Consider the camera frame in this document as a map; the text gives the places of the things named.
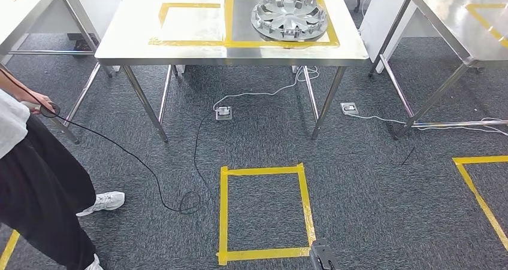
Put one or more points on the silver plastic wheel hubcap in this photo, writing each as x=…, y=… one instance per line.
x=289, y=18

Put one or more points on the black round handheld controller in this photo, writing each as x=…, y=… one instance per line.
x=51, y=111

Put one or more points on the steel workbench table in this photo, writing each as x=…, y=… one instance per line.
x=131, y=30
x=444, y=14
x=20, y=6

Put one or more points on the metal floor socket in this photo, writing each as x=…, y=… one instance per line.
x=223, y=113
x=349, y=108

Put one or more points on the yellow floor tape marking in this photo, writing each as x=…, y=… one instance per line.
x=223, y=212
x=480, y=159

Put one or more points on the dark robot foot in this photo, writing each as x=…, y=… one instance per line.
x=323, y=258

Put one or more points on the white partition panel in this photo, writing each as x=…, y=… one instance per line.
x=99, y=6
x=377, y=18

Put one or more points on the black equipment base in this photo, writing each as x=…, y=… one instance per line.
x=83, y=46

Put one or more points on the person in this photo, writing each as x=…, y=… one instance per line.
x=39, y=189

